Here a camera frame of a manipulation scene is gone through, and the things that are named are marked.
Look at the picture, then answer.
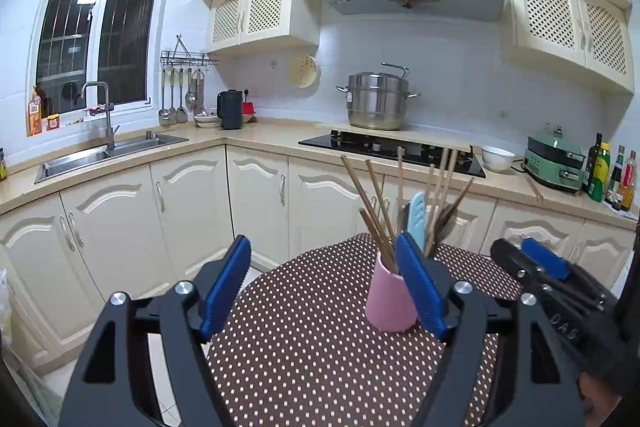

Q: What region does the stainless steel steamer pot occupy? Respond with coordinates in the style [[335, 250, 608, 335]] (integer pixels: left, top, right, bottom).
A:
[[336, 63, 421, 131]]

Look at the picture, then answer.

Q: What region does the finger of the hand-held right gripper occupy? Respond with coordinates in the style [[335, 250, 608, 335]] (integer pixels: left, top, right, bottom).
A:
[[490, 237, 606, 314], [521, 237, 621, 305]]

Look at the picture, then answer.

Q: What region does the wall utensil rack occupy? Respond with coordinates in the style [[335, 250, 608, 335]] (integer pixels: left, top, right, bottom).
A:
[[160, 34, 221, 68]]

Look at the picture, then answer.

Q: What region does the brown polka dot tablecloth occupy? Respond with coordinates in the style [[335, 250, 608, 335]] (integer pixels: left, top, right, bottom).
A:
[[206, 233, 526, 427]]

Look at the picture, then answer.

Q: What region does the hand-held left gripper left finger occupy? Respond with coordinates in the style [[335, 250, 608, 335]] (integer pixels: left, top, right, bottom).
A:
[[59, 234, 252, 427]]

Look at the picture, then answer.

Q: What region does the red-capped orange bottle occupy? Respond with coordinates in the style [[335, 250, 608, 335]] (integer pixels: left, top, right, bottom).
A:
[[619, 151, 638, 212]]

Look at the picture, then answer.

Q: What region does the white plastic bag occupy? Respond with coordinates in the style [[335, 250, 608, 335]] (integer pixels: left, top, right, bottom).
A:
[[0, 267, 13, 348]]

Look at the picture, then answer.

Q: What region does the black gas cooktop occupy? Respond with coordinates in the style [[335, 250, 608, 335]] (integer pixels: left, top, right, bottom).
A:
[[298, 130, 487, 179]]

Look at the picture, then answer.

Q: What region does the light blue knife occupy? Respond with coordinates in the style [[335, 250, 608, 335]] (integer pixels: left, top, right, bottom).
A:
[[409, 192, 427, 258]]

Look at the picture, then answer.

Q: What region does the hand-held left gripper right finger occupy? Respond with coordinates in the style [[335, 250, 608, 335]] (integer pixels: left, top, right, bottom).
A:
[[394, 231, 586, 427]]

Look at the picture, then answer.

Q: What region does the black-handled fork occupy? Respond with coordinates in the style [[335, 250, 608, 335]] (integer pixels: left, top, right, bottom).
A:
[[434, 178, 475, 244]]

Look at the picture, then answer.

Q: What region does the metal faucet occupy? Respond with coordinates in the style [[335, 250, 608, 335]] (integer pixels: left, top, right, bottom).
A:
[[81, 81, 121, 152]]

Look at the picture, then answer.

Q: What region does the stainless steel sink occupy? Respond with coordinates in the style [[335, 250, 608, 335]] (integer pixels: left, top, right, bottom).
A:
[[34, 133, 190, 185]]

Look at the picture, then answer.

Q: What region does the round yellow wall plate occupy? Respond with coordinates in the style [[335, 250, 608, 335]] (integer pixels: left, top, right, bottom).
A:
[[287, 53, 321, 88]]

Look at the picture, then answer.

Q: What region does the hanging metal kitchen utensil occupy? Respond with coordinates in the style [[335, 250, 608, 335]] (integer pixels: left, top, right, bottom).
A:
[[192, 68, 206, 115], [167, 68, 178, 124]]

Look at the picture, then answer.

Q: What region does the small cream lattice cabinet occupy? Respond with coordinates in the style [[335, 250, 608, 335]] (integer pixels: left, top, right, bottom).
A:
[[207, 0, 321, 55]]

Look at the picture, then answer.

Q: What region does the person's right hand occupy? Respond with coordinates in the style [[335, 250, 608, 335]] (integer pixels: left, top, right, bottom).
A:
[[577, 369, 626, 427]]

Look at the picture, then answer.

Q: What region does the dark olive oil bottle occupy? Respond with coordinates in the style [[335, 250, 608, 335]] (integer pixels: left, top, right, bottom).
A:
[[586, 133, 603, 195]]

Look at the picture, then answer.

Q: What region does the beige countertop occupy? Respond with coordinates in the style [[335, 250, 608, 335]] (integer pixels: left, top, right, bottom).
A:
[[0, 119, 640, 228]]

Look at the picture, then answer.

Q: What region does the dark sauce bottle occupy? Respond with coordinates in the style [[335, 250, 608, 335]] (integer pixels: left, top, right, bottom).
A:
[[606, 145, 626, 206]]

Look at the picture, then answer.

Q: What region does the hanging metal ladle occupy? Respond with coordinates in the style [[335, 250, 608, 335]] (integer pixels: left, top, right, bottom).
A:
[[158, 68, 171, 126]]

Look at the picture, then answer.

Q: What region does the pink cup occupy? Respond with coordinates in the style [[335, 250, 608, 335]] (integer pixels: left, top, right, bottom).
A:
[[365, 253, 420, 333]]

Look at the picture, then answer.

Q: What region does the kitchen window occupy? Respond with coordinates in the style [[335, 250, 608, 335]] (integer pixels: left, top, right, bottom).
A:
[[34, 0, 173, 112]]

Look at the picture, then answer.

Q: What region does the green electric cooker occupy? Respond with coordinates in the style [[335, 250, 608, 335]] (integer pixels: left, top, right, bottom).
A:
[[522, 125, 588, 194]]

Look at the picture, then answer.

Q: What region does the green bottle yellow cap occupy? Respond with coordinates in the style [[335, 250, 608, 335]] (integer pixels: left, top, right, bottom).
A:
[[590, 143, 612, 202]]

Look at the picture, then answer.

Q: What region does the hanging metal spatula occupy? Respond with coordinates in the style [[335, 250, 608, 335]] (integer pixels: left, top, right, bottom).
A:
[[175, 68, 189, 124]]

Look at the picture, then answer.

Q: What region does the black kettle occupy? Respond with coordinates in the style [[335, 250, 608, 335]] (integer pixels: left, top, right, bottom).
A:
[[216, 90, 245, 130]]

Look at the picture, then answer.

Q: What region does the bunch of wooden chopsticks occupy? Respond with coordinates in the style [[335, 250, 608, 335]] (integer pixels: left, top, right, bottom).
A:
[[341, 147, 475, 275]]

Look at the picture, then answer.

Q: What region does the white bowl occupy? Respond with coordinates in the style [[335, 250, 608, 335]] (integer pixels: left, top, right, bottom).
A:
[[481, 146, 516, 172]]

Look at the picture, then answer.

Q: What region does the wide cream lattice cabinet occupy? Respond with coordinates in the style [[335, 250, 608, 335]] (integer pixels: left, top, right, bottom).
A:
[[502, 0, 636, 95]]

